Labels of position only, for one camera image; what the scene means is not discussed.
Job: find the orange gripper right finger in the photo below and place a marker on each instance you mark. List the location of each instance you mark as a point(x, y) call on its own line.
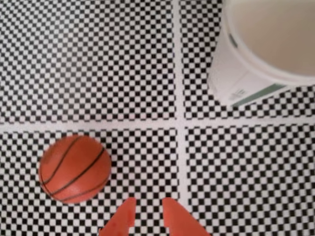
point(179, 221)

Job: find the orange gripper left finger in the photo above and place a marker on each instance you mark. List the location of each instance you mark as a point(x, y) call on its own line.
point(123, 218)

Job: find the small orange basketball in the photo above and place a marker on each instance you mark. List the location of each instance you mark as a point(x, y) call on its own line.
point(73, 169)

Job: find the white paper cup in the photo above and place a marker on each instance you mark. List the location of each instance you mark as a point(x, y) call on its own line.
point(270, 37)

